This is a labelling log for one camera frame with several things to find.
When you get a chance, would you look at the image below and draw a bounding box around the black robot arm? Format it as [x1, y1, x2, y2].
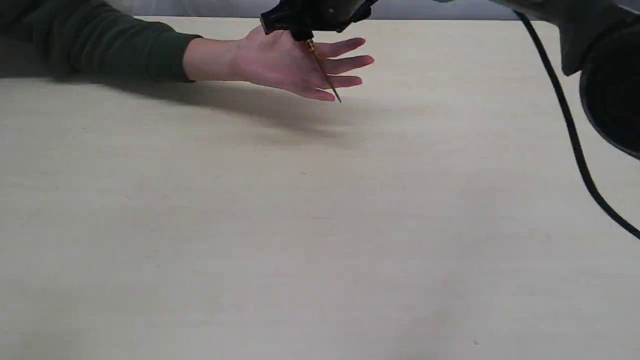
[259, 0, 640, 158]

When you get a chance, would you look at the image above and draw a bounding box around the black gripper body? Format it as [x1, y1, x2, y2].
[260, 0, 377, 42]

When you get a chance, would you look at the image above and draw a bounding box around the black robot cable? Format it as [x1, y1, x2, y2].
[512, 10, 640, 241]

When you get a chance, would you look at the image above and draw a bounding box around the black and gold screwdriver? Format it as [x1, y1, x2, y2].
[304, 38, 342, 103]

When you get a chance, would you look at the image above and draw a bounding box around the forearm in green sleeve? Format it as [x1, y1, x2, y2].
[0, 0, 241, 83]

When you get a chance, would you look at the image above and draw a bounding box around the person's open bare hand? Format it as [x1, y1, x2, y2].
[233, 27, 375, 102]

